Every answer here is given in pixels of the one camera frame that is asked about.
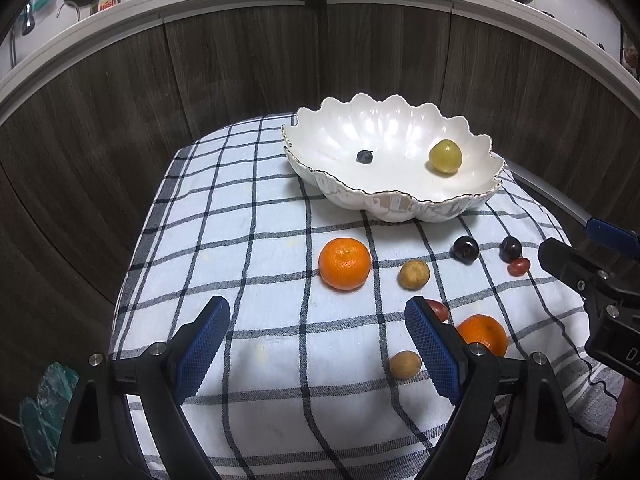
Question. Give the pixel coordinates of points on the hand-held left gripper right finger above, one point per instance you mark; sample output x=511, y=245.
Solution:
x=435, y=350

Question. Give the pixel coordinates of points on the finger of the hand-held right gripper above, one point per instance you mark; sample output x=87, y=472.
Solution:
x=565, y=262
x=612, y=235

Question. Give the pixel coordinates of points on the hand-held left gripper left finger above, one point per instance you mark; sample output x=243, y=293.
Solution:
x=202, y=350

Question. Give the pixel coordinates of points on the brown longan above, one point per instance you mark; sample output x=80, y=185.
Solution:
x=413, y=274
x=405, y=364

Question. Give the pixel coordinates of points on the red cherry tomato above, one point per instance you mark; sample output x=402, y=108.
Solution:
x=519, y=266
x=440, y=310

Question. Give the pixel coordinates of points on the small orange mandarin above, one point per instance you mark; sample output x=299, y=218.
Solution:
x=485, y=335

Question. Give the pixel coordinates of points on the large orange mandarin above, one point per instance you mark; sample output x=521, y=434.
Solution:
x=345, y=263

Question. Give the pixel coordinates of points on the white scalloped ceramic bowl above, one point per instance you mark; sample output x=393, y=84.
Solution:
x=395, y=175

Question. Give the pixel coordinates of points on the person's right hand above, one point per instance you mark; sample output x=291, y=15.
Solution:
x=627, y=415

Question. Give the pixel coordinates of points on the grey metal bar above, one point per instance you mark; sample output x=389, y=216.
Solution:
x=550, y=192

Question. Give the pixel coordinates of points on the white checked cloth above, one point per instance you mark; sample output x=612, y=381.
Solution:
x=260, y=260

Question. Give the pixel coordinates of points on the green plum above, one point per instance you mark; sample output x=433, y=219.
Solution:
x=445, y=156

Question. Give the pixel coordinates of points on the teal plastic bag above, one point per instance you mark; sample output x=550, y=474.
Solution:
x=42, y=410

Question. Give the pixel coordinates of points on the blueberry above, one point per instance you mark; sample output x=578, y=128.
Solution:
x=365, y=156

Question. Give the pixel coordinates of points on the dark wood cabinet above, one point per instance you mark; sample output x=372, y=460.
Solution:
x=225, y=70

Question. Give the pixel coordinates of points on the white countertop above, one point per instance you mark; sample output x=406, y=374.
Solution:
x=225, y=0

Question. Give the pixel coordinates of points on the hanging metal spoon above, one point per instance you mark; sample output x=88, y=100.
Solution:
x=27, y=17

